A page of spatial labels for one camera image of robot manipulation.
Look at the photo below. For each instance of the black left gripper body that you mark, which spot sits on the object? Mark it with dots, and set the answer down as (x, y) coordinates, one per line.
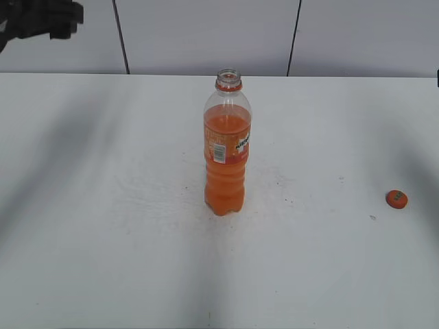
(21, 19)

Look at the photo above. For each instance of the orange soda plastic bottle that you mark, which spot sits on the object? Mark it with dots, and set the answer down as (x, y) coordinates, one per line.
(227, 121)

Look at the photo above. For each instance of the orange bottle cap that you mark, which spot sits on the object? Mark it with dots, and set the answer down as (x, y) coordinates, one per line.
(397, 199)

